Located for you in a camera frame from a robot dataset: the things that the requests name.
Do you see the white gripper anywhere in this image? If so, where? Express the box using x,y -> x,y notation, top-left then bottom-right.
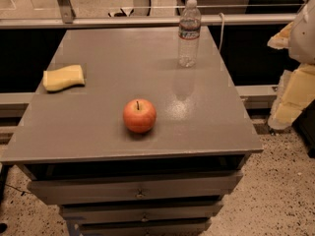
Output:
267,0 -> 315,130

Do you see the clear plastic water bottle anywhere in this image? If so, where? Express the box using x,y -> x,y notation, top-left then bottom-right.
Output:
178,0 -> 201,68

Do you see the red apple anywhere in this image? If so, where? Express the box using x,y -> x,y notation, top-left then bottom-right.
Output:
123,98 -> 157,134

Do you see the bottom grey drawer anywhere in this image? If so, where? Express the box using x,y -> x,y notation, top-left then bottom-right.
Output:
80,218 -> 211,236

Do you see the grey drawer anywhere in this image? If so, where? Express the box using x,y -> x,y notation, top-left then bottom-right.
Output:
61,200 -> 222,224
28,170 -> 242,205
80,218 -> 211,236

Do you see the middle grey drawer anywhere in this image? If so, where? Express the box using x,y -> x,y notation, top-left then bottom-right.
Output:
61,200 -> 222,224

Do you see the grey drawer cabinet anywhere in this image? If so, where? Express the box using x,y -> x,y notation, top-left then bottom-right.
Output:
2,28 -> 262,236

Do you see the yellow sponge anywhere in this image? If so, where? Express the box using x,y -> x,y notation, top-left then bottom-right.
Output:
42,65 -> 85,91

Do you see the top grey drawer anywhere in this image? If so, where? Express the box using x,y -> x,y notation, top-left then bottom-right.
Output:
28,170 -> 242,205

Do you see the white cable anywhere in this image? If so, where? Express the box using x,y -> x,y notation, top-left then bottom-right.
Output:
218,12 -> 226,52

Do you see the metal railing frame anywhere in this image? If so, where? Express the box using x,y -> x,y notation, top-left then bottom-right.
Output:
0,0 -> 309,30

